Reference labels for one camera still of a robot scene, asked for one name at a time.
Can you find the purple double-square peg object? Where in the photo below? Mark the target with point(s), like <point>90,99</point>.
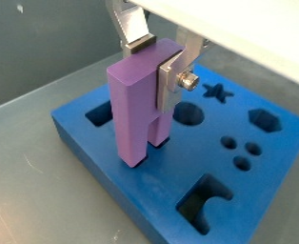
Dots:
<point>139,123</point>

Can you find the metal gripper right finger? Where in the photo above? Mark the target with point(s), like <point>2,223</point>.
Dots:
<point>174,76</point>

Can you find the blue foam shape board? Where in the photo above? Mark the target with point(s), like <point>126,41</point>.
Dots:
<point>202,188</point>

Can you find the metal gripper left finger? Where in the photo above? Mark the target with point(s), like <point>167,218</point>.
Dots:
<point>129,20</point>

